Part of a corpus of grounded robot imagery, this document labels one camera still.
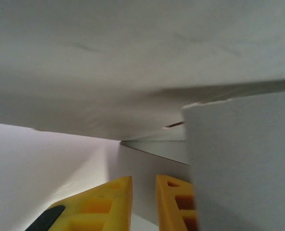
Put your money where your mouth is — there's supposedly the grey corrugated cardboard box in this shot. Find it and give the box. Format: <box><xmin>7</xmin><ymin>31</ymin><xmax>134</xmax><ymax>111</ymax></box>
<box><xmin>0</xmin><ymin>0</ymin><xmax>285</xmax><ymax>231</ymax></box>

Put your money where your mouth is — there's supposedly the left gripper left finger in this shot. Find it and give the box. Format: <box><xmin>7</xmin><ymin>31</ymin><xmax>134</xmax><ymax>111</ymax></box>
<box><xmin>24</xmin><ymin>176</ymin><xmax>134</xmax><ymax>231</ymax></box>

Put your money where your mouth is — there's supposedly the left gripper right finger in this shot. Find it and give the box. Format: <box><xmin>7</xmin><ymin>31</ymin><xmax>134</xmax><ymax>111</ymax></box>
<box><xmin>156</xmin><ymin>175</ymin><xmax>198</xmax><ymax>231</ymax></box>

